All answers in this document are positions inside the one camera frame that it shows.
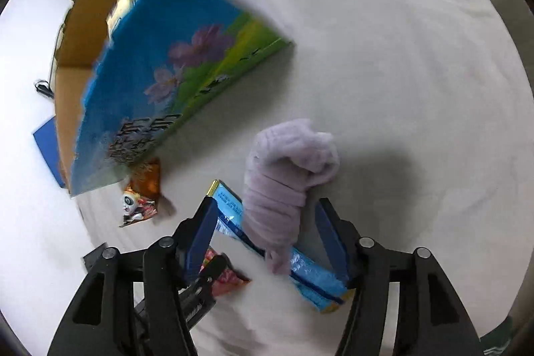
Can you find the orange panda snack packet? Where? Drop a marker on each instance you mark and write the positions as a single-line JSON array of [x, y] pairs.
[[144, 183]]

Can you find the blue snack packet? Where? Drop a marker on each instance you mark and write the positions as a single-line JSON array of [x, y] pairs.
[[313, 281]]

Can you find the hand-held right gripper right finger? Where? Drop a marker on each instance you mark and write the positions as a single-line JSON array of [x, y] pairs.
[[332, 245]]

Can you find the blue flat mat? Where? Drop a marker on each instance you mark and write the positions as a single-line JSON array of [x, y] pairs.
[[48, 143]]

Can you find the red snack packet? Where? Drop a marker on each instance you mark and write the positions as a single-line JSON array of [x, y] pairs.
[[230, 280]]

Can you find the purple fuzzy sock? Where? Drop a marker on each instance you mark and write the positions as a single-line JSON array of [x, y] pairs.
[[283, 172]]

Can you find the white bed sheet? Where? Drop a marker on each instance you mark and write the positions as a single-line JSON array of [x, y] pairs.
[[396, 89]]

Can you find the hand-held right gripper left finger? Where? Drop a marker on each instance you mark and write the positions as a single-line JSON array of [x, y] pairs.
[[203, 240]]

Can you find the blue floral cardboard box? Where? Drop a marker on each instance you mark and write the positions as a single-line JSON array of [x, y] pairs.
[[167, 68]]

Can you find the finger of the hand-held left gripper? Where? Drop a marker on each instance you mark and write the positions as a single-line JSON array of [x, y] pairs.
[[204, 297]]

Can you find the yellow packet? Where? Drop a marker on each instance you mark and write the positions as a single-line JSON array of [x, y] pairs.
[[121, 10]]

